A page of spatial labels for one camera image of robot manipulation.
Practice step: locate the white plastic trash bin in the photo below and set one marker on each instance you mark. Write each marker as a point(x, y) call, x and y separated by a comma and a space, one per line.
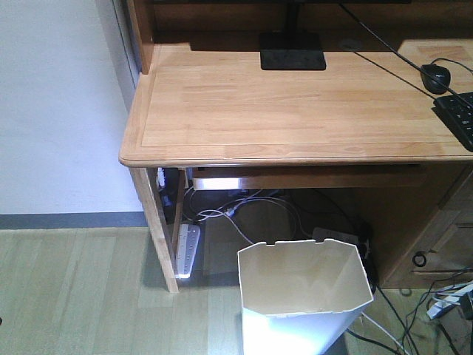
point(298, 297)

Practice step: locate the white power strip under desk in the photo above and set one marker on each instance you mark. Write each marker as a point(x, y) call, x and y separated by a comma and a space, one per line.
point(188, 240)

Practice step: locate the light wooden desk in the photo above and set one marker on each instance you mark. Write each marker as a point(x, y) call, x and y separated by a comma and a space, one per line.
point(203, 102)

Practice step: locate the black monitor stand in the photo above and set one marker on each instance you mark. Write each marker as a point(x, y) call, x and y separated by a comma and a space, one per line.
point(291, 48)

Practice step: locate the black computer mouse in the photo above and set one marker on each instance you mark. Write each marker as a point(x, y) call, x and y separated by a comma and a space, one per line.
point(435, 78)

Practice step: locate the black keyboard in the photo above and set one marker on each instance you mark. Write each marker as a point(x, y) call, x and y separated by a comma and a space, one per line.
point(456, 116)

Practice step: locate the white power strip right floor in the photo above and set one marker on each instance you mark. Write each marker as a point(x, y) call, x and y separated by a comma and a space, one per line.
point(445, 300)

